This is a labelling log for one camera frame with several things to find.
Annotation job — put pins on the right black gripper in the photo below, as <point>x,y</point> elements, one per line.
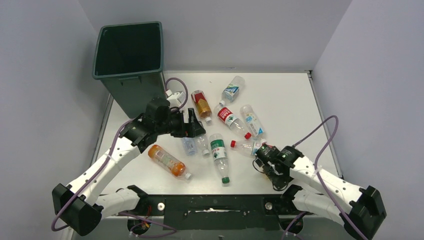
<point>278,181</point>

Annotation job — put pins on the red label bottle red cap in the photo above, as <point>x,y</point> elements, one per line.
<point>235,124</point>

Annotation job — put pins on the red white label bottle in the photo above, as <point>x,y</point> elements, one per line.
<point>248,147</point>

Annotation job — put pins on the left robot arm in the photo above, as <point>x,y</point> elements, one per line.
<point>80,204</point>

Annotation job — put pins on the blue tinted water bottle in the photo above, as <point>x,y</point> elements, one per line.
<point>189,146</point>

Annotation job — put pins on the dark green label bottle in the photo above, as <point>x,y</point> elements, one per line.
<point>203,145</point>

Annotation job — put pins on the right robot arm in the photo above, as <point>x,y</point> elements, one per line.
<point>309,188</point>

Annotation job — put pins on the orange juice bottle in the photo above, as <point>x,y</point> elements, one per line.
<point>170,163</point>

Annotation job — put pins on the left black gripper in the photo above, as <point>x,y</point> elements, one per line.
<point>192,129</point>

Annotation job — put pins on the green label green cap bottle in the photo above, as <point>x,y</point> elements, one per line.
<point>220,157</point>

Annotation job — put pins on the red gold label bottle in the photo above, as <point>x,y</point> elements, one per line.
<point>203,109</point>

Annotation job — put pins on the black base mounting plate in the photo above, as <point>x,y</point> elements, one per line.
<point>217,212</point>

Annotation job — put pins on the dark green plastic bin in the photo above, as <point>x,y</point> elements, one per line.
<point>129,62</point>

